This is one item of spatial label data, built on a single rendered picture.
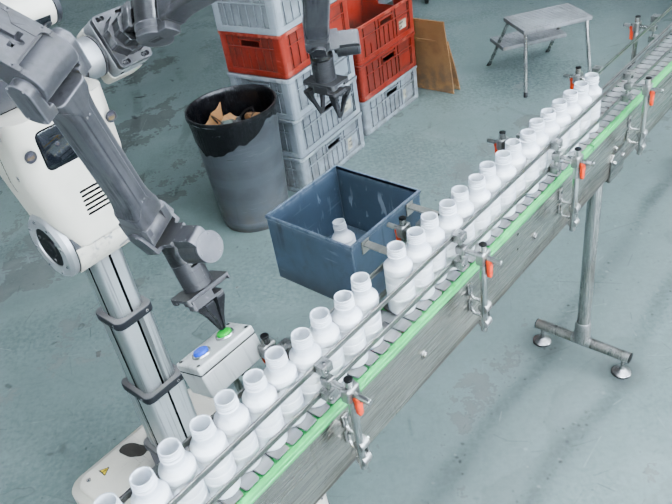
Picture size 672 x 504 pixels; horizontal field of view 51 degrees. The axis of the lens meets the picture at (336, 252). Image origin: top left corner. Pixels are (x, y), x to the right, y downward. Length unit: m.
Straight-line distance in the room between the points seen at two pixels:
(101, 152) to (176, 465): 0.49
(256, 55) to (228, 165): 0.59
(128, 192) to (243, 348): 0.38
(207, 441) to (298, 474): 0.24
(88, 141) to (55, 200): 0.49
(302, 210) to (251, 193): 1.44
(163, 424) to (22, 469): 1.03
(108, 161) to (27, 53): 0.20
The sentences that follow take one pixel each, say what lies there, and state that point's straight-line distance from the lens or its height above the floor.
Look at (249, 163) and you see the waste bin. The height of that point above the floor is 0.41.
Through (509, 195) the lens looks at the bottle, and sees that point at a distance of 1.75.
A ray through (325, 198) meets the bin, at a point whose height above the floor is 0.87.
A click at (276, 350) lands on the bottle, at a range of 1.26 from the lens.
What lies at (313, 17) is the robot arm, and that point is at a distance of 1.57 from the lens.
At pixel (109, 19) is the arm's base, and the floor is 1.59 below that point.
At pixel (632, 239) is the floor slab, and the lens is 3.46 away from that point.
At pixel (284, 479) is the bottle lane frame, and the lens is 1.32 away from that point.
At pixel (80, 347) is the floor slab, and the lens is 3.34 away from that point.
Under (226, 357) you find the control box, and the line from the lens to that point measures 1.35.
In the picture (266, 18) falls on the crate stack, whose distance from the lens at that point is 3.54.
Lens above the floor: 2.01
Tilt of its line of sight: 36 degrees down
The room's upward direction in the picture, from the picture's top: 10 degrees counter-clockwise
